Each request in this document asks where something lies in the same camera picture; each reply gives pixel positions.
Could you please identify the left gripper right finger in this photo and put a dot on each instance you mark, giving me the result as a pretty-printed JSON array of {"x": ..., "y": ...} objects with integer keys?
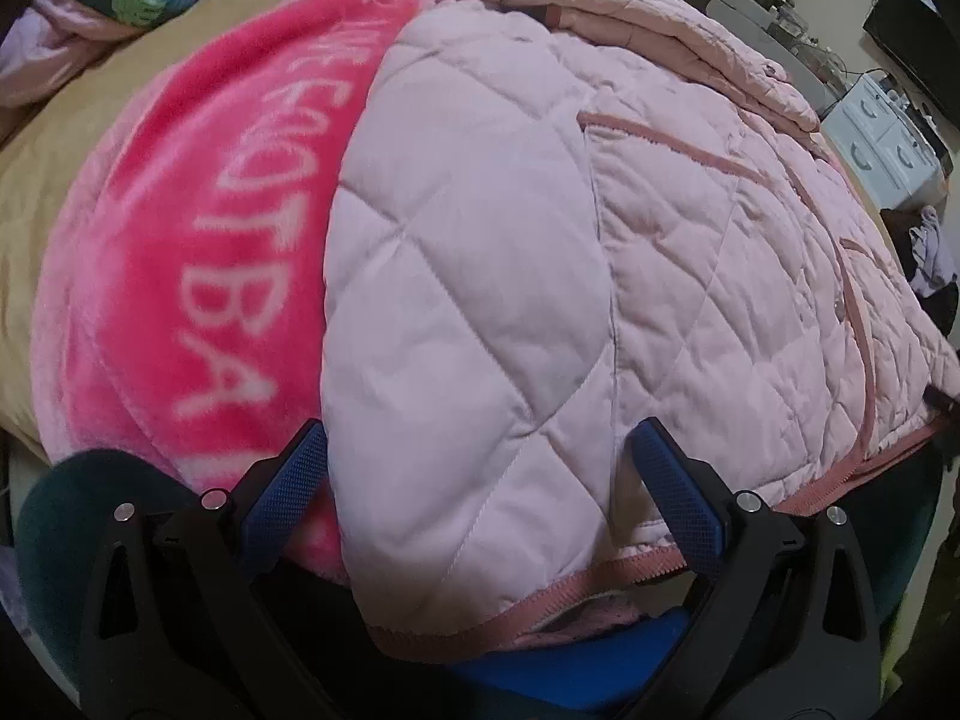
[{"x": 782, "y": 617}]

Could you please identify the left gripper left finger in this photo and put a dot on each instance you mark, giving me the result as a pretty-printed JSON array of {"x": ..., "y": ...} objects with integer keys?
[{"x": 176, "y": 624}]

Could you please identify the pink quilted jacket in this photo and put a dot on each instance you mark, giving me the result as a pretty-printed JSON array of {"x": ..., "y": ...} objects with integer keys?
[{"x": 555, "y": 219}]

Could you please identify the pink cartoon fleece blanket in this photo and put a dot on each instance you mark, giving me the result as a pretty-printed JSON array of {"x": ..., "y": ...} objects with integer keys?
[{"x": 180, "y": 309}]

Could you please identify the lilac hanging garment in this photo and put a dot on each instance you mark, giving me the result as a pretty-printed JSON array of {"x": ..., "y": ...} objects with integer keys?
[{"x": 935, "y": 268}]

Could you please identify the tan bed sheet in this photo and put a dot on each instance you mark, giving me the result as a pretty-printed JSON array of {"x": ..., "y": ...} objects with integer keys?
[{"x": 41, "y": 160}]

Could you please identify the white drawer cabinet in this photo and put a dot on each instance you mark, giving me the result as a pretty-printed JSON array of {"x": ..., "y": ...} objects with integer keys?
[{"x": 888, "y": 155}]

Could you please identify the black wall television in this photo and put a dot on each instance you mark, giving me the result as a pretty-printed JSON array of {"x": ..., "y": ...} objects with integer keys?
[{"x": 920, "y": 42}]

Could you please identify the grey wall desk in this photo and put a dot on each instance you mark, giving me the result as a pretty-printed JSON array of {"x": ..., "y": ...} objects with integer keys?
[{"x": 774, "y": 29}]

